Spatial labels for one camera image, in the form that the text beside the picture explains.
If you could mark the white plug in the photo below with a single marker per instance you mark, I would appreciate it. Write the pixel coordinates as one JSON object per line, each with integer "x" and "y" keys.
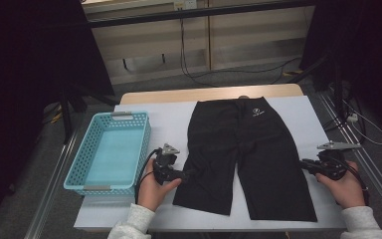
{"x": 352, "y": 117}

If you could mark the black horizontal bar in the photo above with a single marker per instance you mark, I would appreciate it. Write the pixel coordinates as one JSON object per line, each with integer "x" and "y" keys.
{"x": 195, "y": 13}

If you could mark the metal floor rail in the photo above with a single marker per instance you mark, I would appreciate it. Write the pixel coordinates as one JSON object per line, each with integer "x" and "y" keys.
{"x": 378, "y": 179}
{"x": 51, "y": 186}

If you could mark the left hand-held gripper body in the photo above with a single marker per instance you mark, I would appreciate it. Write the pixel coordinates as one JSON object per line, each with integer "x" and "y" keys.
{"x": 165, "y": 164}

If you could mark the narrow black curtain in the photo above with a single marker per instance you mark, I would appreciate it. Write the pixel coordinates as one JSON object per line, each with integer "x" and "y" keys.
{"x": 371, "y": 49}

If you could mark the black tripod stand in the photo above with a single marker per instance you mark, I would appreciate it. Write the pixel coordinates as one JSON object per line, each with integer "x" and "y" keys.
{"x": 67, "y": 116}

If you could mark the white wall socket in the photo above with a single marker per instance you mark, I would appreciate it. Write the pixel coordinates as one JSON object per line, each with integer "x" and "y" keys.
{"x": 185, "y": 4}

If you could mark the beige wooden cabinet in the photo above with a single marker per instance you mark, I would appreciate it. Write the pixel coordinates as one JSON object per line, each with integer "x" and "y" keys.
{"x": 252, "y": 43}

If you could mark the black shorts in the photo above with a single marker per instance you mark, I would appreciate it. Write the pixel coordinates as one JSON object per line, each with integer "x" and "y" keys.
{"x": 245, "y": 149}

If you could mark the wide black curtain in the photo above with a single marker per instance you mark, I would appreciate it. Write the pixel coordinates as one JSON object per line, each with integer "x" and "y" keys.
{"x": 20, "y": 83}

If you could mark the light blue plastic basket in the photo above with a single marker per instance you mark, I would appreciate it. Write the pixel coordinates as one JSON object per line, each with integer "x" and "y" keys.
{"x": 112, "y": 156}

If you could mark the person's left hand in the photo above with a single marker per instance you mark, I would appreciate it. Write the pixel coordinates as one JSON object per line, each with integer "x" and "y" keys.
{"x": 152, "y": 192}

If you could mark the wooden table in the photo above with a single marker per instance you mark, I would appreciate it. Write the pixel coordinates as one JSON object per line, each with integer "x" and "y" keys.
{"x": 195, "y": 93}

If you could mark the person's right hand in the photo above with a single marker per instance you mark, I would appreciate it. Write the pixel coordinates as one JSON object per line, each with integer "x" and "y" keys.
{"x": 348, "y": 191}

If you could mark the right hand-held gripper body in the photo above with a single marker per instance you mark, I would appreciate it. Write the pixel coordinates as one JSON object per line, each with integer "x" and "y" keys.
{"x": 333, "y": 164}

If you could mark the black camera stand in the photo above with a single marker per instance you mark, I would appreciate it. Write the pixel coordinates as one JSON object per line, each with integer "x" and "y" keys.
{"x": 337, "y": 86}

